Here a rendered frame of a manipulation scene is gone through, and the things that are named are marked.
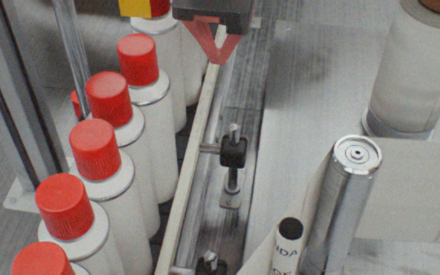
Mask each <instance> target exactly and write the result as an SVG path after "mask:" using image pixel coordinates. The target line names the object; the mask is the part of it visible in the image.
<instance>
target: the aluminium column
mask: <svg viewBox="0 0 440 275"><path fill-rule="evenodd" d="M13 1H14V0H0V9H1V10H2V14H3V17H4V19H5V23H6V24H7V26H8V33H9V35H10V37H11V41H12V43H13V45H14V47H15V51H16V54H17V56H18V59H19V62H20V67H21V71H22V73H23V75H24V79H25V82H26V84H27V88H28V91H29V93H30V96H31V99H32V102H33V104H34V106H33V104H32V102H31V99H30V97H29V95H28V91H27V89H26V87H25V84H24V81H23V79H22V76H21V73H20V71H19V67H18V64H17V61H16V59H15V55H14V53H13V51H12V48H11V46H10V43H9V41H8V38H7V34H6V31H5V28H4V25H3V23H2V20H1V18H0V141H1V143H2V146H3V148H4V150H5V153H6V154H7V156H8V159H9V160H10V162H11V165H12V166H13V168H14V170H15V172H16V176H17V178H18V180H19V183H20V184H21V187H22V189H23V190H24V193H25V195H29V196H35V194H36V191H37V188H38V186H39V185H40V184H41V183H42V182H43V181H44V180H45V179H46V178H48V177H49V176H52V175H55V174H57V169H58V171H59V173H69V170H70V168H69V165H68V163H67V160H66V156H65V153H64V152H63V148H62V145H61V143H60V139H59V136H58V133H57V130H56V126H55V124H54V121H53V117H52V115H51V112H50V108H49V106H48V104H47V100H46V97H45V95H44V91H43V89H42V86H41V84H40V80H39V78H38V73H37V69H36V67H35V65H34V61H33V59H32V56H31V52H30V50H29V47H28V43H27V41H26V39H25V37H24V31H23V28H22V26H21V22H20V19H19V17H18V14H17V12H16V9H15V5H14V2H13ZM34 107H35V110H34ZM34 111H35V112H36V114H37V116H36V115H35V112H34ZM37 118H38V120H39V122H40V125H39V122H38V120H37ZM40 126H41V128H42V130H43V132H44V134H43V132H42V130H41V128H40ZM44 135H45V137H46V139H47V142H48V144H49V146H50V149H51V151H52V154H53V157H54V159H55V161H56V164H57V168H56V167H55V164H54V161H53V158H52V157H51V154H50V151H49V148H48V146H47V142H46V140H45V138H44Z"/></svg>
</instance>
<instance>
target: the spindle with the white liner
mask: <svg viewBox="0 0 440 275"><path fill-rule="evenodd" d="M439 122H440V0H399V2H398V5H397V8H396V12H395V15H394V17H393V21H392V26H391V29H390V33H389V36H388V39H387V44H386V46H385V48H384V51H383V55H382V58H381V61H380V65H379V69H378V74H377V77H376V79H375V82H374V87H373V91H372V93H371V94H370V95H369V98H368V100H367V107H366V108H365V110H364V112H363V115H362V118H361V124H362V128H363V129H364V131H365V133H366V134H367V136H368V137H379V138H401V139H410V140H420V141H432V139H433V137H434V134H435V128H436V127H437V126H438V124H439Z"/></svg>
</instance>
